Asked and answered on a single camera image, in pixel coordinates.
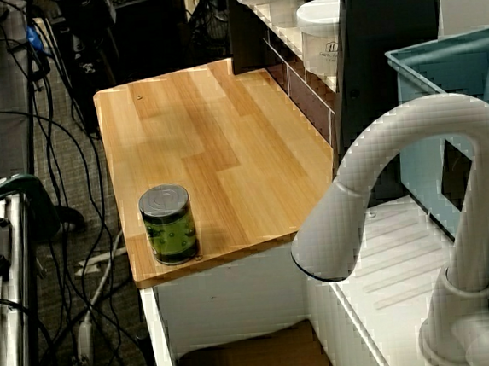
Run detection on black computer tower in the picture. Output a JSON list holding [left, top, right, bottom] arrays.
[[55, 9, 128, 138]]

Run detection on white toy sink unit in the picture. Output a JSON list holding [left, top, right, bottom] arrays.
[[132, 189, 489, 366]]

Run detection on dark tile backsplash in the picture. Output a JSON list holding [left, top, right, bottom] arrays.
[[261, 27, 339, 153]]

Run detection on white floor cable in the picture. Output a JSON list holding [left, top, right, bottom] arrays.
[[67, 229, 137, 366]]

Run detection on long black floor cable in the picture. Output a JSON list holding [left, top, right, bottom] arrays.
[[0, 101, 125, 299]]

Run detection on cream shelf ledge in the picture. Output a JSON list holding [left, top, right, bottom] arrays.
[[228, 0, 341, 102]]

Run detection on wooden countertop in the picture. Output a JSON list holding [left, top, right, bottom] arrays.
[[90, 49, 346, 292]]

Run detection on blue plastic bin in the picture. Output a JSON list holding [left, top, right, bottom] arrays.
[[382, 26, 489, 319]]

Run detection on white jar with print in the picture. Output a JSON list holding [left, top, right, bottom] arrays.
[[294, 0, 347, 81]]

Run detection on metal frame rail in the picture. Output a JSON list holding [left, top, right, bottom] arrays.
[[0, 184, 45, 366]]

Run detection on green labelled tin can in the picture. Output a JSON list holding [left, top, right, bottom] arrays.
[[136, 182, 202, 269]]

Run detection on green clamp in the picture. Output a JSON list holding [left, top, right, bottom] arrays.
[[0, 170, 62, 245]]

